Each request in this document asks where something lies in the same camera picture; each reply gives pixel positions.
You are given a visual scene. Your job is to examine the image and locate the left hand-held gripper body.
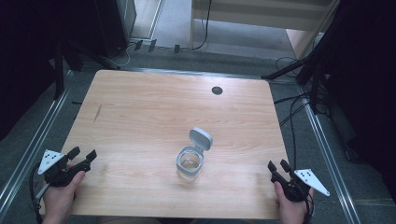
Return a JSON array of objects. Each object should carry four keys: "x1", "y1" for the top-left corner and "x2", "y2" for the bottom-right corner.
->
[{"x1": 36, "y1": 148, "x2": 92, "y2": 189}]

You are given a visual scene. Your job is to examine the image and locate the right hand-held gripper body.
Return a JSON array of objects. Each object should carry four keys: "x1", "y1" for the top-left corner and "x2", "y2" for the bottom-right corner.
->
[{"x1": 270, "y1": 168, "x2": 331, "y2": 203}]

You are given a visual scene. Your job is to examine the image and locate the clear jar with grey flip lid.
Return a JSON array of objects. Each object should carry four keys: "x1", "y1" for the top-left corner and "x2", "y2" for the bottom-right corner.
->
[{"x1": 176, "y1": 126, "x2": 214, "y2": 183}]

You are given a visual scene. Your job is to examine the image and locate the person's right hand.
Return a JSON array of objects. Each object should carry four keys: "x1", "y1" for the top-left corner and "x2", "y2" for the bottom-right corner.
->
[{"x1": 273, "y1": 181, "x2": 315, "y2": 224}]

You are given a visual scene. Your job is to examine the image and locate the person's left hand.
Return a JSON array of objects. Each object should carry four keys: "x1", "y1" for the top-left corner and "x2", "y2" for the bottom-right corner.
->
[{"x1": 41, "y1": 170, "x2": 87, "y2": 224}]

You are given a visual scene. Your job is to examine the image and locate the black metal stand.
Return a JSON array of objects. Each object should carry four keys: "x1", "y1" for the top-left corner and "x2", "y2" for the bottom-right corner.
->
[{"x1": 53, "y1": 40, "x2": 85, "y2": 101}]

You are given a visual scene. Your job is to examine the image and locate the black tripod stand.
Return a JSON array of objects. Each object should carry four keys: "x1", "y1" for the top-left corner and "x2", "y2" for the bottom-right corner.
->
[{"x1": 261, "y1": 0, "x2": 353, "y2": 115}]

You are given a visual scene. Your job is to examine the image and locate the black cabinet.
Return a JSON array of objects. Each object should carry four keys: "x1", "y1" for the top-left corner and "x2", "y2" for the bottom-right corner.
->
[{"x1": 92, "y1": 0, "x2": 138, "y2": 60}]

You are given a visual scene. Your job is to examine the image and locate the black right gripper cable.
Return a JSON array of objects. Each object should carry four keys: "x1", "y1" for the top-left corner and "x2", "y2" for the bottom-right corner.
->
[{"x1": 303, "y1": 185, "x2": 316, "y2": 224}]

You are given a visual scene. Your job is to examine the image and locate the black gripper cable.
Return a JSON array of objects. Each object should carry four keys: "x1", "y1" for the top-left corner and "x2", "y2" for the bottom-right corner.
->
[
  {"x1": 303, "y1": 185, "x2": 316, "y2": 224},
  {"x1": 29, "y1": 163, "x2": 50, "y2": 224}
]

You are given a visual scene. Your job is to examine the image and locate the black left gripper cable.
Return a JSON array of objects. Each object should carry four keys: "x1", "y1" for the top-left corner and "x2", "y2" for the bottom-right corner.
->
[{"x1": 29, "y1": 163, "x2": 50, "y2": 224}]

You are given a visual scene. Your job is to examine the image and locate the aluminium floor rail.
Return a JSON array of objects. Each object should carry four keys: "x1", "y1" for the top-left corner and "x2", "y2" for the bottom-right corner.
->
[
  {"x1": 0, "y1": 70, "x2": 75, "y2": 206},
  {"x1": 298, "y1": 88, "x2": 362, "y2": 224}
]

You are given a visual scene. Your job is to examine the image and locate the black floor cables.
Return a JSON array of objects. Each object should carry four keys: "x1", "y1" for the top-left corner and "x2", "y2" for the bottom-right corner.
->
[{"x1": 273, "y1": 55, "x2": 332, "y2": 171}]

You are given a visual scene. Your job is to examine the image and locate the white floor cable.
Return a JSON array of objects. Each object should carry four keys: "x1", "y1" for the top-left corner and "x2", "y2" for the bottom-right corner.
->
[{"x1": 106, "y1": 42, "x2": 135, "y2": 70}]

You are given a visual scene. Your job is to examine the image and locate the black hanging cable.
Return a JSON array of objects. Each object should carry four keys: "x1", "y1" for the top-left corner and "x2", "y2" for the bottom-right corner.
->
[{"x1": 180, "y1": 0, "x2": 213, "y2": 52}]

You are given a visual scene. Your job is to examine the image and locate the white desk frame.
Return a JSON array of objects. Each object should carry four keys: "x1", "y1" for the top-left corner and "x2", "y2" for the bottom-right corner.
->
[{"x1": 189, "y1": 0, "x2": 341, "y2": 50}]

